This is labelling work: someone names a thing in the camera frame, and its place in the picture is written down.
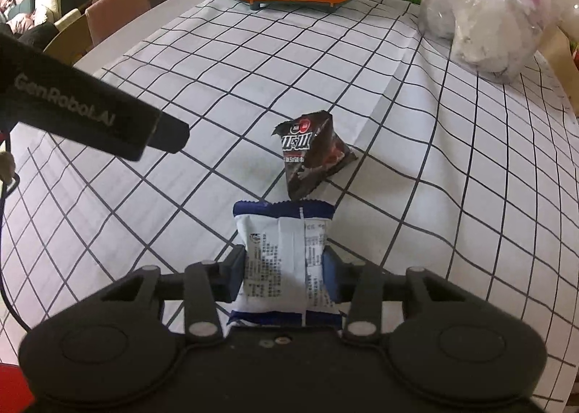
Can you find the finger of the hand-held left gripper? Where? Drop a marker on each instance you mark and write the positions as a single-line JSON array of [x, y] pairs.
[[172, 132]]

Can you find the white and blue snack packet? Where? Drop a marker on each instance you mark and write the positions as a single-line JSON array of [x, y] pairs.
[[282, 259]]

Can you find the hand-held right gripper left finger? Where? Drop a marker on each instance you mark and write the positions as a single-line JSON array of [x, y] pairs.
[[238, 273]]

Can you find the sofa with cushions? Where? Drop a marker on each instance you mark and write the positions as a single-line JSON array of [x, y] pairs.
[[49, 1]]

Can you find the pink backed chair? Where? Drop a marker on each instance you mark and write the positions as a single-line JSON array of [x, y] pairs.
[[117, 10]]

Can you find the clear plastic bag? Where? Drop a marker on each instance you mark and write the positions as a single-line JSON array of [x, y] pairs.
[[488, 10]]

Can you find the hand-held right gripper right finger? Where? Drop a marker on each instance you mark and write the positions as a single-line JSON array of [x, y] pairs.
[[333, 275]]

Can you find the checkered white tablecloth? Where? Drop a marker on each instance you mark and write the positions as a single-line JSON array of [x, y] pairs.
[[226, 56]]

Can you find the tan wooden chair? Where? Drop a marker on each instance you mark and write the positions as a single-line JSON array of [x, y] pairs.
[[70, 40]]

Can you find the dark brown snack packet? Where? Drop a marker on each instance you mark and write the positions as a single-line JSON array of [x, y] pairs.
[[312, 155]]

